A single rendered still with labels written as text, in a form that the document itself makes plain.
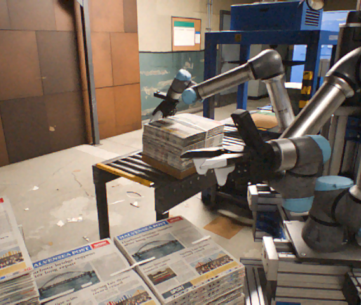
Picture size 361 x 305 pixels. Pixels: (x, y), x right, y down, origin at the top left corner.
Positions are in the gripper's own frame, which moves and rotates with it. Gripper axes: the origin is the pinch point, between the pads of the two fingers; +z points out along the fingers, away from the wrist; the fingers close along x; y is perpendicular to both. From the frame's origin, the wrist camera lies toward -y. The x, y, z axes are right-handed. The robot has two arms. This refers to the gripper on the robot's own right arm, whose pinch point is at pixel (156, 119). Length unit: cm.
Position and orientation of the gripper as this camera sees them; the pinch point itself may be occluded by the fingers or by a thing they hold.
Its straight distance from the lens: 191.3
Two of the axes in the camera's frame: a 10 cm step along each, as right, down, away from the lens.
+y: 6.2, 7.1, -3.3
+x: 6.5, -2.4, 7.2
